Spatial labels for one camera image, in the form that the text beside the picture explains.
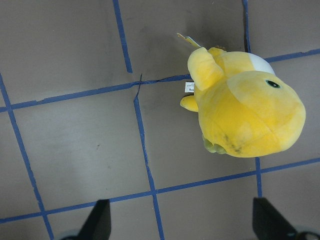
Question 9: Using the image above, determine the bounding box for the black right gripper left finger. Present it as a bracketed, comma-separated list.
[75, 199, 112, 240]

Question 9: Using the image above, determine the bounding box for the yellow plush toy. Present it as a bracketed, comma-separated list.
[180, 36, 306, 158]

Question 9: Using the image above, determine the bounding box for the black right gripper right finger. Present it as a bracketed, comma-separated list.
[252, 197, 305, 240]

